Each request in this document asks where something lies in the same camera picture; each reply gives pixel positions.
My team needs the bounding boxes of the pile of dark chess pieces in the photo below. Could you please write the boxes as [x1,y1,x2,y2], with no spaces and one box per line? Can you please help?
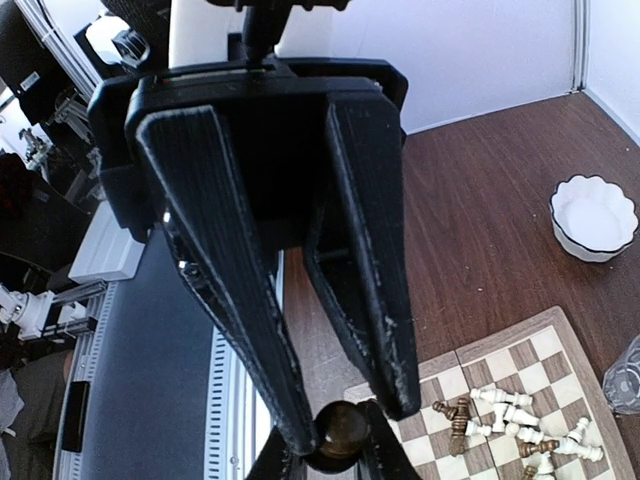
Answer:
[403,394,539,479]

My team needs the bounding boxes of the aluminium frame post left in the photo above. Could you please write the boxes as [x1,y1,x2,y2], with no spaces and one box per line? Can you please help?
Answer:
[569,0,591,94]

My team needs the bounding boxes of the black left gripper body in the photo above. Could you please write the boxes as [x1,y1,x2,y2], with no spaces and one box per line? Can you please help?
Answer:
[88,57,409,249]

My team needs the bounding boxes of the clear drinking glass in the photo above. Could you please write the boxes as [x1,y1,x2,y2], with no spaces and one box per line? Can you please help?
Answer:
[602,336,640,415]

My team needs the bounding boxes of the wooden chess board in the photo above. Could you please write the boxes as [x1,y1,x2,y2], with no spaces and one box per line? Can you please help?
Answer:
[343,305,636,480]

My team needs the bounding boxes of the white scalloped bowl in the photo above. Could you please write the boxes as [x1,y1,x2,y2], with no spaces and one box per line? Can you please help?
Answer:
[549,175,639,263]

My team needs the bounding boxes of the pile of white chess pieces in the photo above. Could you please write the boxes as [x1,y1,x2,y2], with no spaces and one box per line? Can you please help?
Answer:
[464,388,604,479]

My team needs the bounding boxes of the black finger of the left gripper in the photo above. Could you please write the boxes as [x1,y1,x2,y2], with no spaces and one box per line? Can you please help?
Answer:
[135,106,319,455]

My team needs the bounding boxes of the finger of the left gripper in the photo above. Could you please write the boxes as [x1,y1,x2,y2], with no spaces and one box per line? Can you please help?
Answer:
[304,92,420,420]

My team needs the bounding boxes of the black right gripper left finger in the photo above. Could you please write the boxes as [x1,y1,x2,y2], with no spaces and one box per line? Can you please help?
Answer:
[246,427,311,480]

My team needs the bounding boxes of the aluminium front rail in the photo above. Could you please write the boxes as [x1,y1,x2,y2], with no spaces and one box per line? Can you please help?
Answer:
[49,219,286,480]

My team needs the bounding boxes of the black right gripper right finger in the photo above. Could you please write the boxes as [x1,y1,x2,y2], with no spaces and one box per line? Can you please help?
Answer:
[355,400,420,480]

